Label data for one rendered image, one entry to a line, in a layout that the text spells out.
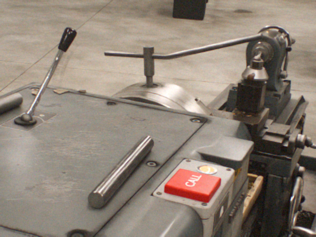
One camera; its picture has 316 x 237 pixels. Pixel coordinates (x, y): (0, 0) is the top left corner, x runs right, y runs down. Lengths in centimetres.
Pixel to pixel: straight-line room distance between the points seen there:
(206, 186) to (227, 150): 16
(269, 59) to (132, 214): 169
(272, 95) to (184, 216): 167
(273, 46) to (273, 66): 8
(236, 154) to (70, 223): 32
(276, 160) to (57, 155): 105
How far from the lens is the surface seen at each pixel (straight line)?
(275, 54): 237
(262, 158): 185
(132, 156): 84
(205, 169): 86
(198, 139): 97
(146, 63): 127
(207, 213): 77
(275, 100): 235
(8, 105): 105
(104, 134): 97
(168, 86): 130
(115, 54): 130
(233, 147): 96
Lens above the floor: 161
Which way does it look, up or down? 20 degrees down
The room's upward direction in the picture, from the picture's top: 4 degrees clockwise
